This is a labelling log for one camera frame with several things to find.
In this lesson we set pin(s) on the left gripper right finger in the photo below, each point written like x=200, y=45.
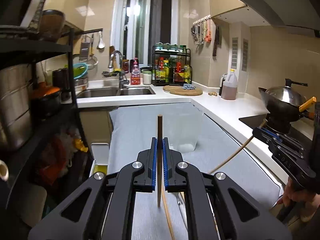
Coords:
x=173, y=182

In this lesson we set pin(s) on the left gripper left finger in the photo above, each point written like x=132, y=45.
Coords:
x=145, y=179

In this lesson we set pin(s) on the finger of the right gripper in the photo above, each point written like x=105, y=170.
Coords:
x=273, y=142
x=269, y=134

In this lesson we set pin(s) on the person's right hand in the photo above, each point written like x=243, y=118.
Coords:
x=310, y=199

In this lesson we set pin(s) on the gas stove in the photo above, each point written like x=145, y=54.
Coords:
x=299, y=130

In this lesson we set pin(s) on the black wok with lid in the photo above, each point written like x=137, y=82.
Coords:
x=285, y=105

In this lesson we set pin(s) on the grey table mat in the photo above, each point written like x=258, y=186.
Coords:
x=232, y=203

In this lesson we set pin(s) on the clear plastic container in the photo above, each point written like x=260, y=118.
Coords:
x=182, y=123

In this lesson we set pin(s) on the oil jug with yellow cap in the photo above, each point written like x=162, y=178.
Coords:
x=230, y=86

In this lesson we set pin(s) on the round wooden cutting board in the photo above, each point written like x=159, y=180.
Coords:
x=178, y=90

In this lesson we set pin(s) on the blue dish cloth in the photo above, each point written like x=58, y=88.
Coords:
x=187, y=86

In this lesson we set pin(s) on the stainless steel sink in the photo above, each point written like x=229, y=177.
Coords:
x=105, y=92

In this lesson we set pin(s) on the pink dish soap bottle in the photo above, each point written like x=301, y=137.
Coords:
x=135, y=73

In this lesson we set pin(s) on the chrome faucet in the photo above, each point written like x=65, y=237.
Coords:
x=116, y=65

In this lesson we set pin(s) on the white lidded jar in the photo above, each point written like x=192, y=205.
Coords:
x=147, y=77

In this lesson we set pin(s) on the black storage shelf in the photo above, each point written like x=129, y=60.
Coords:
x=39, y=175

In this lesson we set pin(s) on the hanging cleaver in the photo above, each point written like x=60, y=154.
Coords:
x=216, y=40

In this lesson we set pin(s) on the black condiment rack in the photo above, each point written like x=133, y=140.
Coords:
x=171, y=66

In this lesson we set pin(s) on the hanging utensil set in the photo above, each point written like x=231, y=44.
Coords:
x=201, y=31

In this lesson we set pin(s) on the green and blue bowls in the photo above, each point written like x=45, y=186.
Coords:
x=79, y=70

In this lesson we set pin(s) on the white hanging spoon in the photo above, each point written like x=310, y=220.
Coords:
x=101, y=44

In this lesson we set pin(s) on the metal grater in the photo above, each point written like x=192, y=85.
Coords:
x=84, y=48

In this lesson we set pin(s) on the large steel pot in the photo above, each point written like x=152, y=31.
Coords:
x=15, y=114

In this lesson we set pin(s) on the brown ceramic pot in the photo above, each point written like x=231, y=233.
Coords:
x=51, y=25

